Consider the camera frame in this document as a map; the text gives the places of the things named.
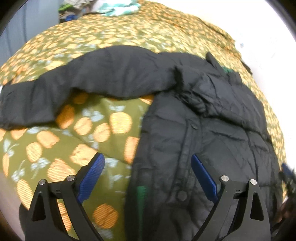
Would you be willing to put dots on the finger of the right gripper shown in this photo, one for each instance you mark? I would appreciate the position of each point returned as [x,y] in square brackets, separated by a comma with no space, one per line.
[287,175]

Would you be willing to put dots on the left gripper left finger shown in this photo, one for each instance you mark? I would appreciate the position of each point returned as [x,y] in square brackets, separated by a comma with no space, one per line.
[44,221]

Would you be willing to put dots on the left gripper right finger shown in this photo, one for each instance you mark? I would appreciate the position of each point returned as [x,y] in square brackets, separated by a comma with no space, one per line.
[250,220]

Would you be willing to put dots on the black puffer jacket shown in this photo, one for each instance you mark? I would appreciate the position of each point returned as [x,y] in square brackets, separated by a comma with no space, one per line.
[199,112]

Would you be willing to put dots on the green orange floral duvet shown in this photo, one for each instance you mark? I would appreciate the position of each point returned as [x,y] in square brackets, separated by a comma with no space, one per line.
[88,122]

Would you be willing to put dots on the blue grey curtain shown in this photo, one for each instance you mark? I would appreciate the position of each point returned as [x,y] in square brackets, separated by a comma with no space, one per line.
[32,18]

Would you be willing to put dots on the cluttered side chair items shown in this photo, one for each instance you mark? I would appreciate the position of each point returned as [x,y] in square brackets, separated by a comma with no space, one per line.
[72,10]

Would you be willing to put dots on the green white checked cloth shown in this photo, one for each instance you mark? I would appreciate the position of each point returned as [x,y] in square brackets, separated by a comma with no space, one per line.
[116,8]

